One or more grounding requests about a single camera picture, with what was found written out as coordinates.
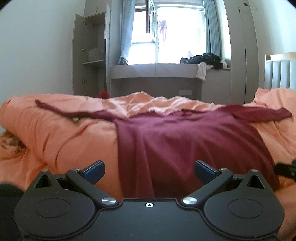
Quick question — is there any maroon long sleeve shirt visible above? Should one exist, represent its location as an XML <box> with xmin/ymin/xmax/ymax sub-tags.
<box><xmin>36</xmin><ymin>100</ymin><xmax>292</xmax><ymax>198</ymax></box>

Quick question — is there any dark clothes pile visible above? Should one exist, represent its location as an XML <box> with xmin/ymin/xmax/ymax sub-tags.
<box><xmin>180</xmin><ymin>53</ymin><xmax>223</xmax><ymax>70</ymax></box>

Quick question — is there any orange duvet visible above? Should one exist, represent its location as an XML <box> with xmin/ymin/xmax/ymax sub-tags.
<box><xmin>1</xmin><ymin>88</ymin><xmax>295</xmax><ymax>240</ymax></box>

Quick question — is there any red plush object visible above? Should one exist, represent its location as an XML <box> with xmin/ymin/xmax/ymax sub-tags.
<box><xmin>97</xmin><ymin>91</ymin><xmax>110</xmax><ymax>99</ymax></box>

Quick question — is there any grey padded headboard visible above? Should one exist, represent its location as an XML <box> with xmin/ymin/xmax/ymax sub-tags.
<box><xmin>264</xmin><ymin>52</ymin><xmax>296</xmax><ymax>90</ymax></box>

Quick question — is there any grey window bench cabinet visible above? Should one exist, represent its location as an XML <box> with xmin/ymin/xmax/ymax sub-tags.
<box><xmin>110</xmin><ymin>64</ymin><xmax>231</xmax><ymax>104</ymax></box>

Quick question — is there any white garment hanging off bench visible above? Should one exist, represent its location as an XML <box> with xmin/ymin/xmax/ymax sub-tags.
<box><xmin>196</xmin><ymin>62</ymin><xmax>214</xmax><ymax>81</ymax></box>

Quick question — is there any tall grey closet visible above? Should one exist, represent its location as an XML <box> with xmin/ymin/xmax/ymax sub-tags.
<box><xmin>224</xmin><ymin>1</ymin><xmax>259</xmax><ymax>104</ymax></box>

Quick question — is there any folded white item on shelf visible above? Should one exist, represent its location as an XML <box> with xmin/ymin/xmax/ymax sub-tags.
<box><xmin>88</xmin><ymin>48</ymin><xmax>104</xmax><ymax>62</ymax></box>

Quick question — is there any right light blue curtain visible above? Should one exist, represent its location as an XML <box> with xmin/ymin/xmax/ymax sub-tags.
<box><xmin>203</xmin><ymin>0</ymin><xmax>222</xmax><ymax>59</ymax></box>

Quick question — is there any light blue curtain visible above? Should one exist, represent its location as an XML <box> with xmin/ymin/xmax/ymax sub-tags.
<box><xmin>118</xmin><ymin>0</ymin><xmax>136</xmax><ymax>65</ymax></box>
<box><xmin>203</xmin><ymin>0</ymin><xmax>222</xmax><ymax>59</ymax></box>

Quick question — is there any grey open wardrobe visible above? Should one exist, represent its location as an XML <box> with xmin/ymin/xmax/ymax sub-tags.
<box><xmin>72</xmin><ymin>4</ymin><xmax>110</xmax><ymax>97</ymax></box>

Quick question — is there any purple garment outside window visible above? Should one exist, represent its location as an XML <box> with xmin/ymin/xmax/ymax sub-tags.
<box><xmin>158</xmin><ymin>20</ymin><xmax>167</xmax><ymax>42</ymax></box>

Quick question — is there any left light blue curtain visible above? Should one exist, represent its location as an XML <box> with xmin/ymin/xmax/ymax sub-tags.
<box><xmin>118</xmin><ymin>0</ymin><xmax>136</xmax><ymax>65</ymax></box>

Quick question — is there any open brown window sash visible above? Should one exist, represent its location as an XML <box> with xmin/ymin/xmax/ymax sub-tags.
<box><xmin>135</xmin><ymin>0</ymin><xmax>156</xmax><ymax>37</ymax></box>

